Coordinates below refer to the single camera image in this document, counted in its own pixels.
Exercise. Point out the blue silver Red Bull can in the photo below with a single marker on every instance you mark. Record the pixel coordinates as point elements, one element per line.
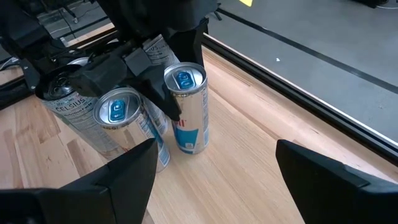
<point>189,124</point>
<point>116,109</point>

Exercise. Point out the wooden shelf with black frame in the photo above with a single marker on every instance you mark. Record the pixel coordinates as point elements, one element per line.
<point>248,171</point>

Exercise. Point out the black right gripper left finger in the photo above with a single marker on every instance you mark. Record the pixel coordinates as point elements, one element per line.
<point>93,205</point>

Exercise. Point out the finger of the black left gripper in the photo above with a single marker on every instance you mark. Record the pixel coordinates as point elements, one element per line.
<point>161,93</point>
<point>186,43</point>

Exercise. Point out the yellow paper tag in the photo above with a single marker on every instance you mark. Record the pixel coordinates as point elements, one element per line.
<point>245,2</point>

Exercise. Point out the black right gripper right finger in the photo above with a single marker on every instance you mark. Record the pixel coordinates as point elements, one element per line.
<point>342,202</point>

